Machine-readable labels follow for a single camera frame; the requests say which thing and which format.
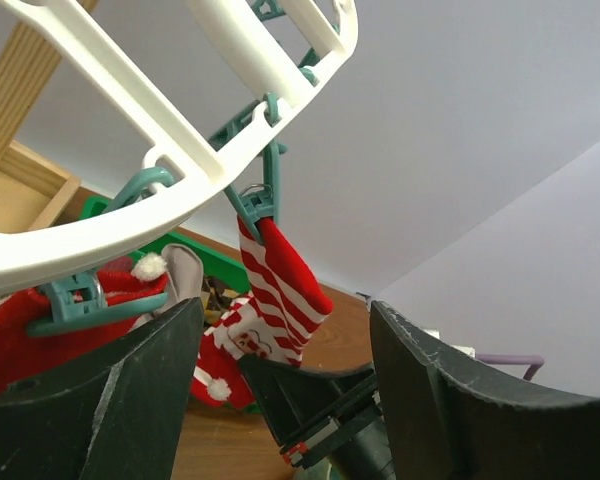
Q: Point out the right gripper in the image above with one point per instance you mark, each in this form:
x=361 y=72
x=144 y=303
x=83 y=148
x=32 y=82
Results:
x=319 y=415

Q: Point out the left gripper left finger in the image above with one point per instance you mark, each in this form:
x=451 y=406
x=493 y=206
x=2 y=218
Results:
x=114 y=413

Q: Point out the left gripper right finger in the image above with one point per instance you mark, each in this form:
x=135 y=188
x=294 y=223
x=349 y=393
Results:
x=450 y=416

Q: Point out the brown argyle sock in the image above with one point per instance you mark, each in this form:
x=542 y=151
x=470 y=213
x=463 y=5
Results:
x=219 y=300

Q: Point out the wooden hanger stand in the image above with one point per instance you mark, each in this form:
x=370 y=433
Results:
x=34 y=191

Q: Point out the white round sock hanger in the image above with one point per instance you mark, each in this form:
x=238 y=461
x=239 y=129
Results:
x=36 y=257

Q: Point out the red patterned sock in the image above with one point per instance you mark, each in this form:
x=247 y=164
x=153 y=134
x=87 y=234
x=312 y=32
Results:
x=44 y=327

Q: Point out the green plastic tray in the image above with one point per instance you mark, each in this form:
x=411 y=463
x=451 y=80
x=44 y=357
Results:
x=216 y=264

